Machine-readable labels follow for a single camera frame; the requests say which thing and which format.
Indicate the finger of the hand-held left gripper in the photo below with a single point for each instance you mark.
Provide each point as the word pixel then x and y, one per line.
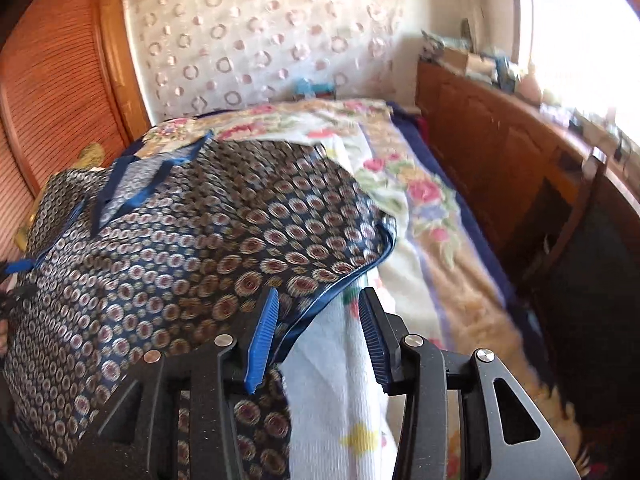
pixel 15 266

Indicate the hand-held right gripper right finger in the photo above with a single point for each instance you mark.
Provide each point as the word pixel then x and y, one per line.
pixel 375 342

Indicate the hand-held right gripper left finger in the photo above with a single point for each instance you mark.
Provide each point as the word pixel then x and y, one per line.
pixel 261 340

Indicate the navy circle-patterned garment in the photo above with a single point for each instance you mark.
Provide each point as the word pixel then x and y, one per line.
pixel 200 260

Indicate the white fruit-print bed sheet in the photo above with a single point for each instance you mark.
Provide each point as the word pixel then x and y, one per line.
pixel 325 385

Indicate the floral blanket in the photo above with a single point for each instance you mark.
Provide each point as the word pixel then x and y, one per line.
pixel 420 200

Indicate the wooden louvered wardrobe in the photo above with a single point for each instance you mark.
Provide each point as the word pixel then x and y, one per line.
pixel 55 85

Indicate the dark wooden chair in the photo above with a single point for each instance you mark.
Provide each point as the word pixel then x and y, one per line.
pixel 595 270

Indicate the long wooden cabinet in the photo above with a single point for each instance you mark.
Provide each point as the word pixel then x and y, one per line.
pixel 500 130

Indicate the light blue box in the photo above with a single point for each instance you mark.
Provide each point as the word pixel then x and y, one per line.
pixel 312 87

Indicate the cardboard box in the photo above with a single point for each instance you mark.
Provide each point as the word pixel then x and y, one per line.
pixel 457 59

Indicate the sheer circle-patterned curtain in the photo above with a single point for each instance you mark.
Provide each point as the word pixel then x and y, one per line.
pixel 260 35

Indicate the window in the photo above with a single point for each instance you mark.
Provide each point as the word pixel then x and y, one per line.
pixel 580 30

